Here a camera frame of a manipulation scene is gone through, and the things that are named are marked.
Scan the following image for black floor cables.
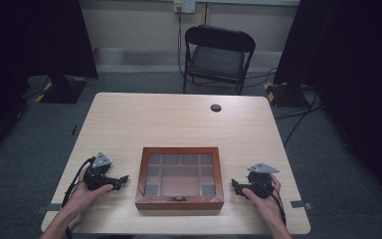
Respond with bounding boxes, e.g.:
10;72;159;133
245;67;324;147

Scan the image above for wooden box with glass lid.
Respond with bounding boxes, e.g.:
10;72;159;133
134;146;226;211

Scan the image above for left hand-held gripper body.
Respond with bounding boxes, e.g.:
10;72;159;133
83;151;121;192

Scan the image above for person's right hand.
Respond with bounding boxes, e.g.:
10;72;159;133
241;173;285;225

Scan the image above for black folding chair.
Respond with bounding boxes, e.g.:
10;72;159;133
181;24;257;97

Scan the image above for black wall socket cable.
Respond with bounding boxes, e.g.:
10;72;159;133
177;5;186;78

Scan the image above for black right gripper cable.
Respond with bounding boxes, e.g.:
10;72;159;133
268;184;287;227

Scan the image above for white wall socket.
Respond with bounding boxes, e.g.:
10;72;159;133
173;0;197;15

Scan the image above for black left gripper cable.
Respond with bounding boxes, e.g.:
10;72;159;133
61;156;96;239

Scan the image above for grey floor tape strip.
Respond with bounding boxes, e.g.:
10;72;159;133
35;202;63;215
289;199;314;211

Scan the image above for person's left hand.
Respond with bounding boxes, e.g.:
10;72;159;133
61;163;114;217

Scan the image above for black stand base striped tape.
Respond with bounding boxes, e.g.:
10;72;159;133
264;81;311;109
34;74;90;106

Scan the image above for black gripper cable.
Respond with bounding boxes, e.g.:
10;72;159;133
61;156;96;239
268;184;287;227

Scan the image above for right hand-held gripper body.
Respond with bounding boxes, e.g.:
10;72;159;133
244;162;281;200

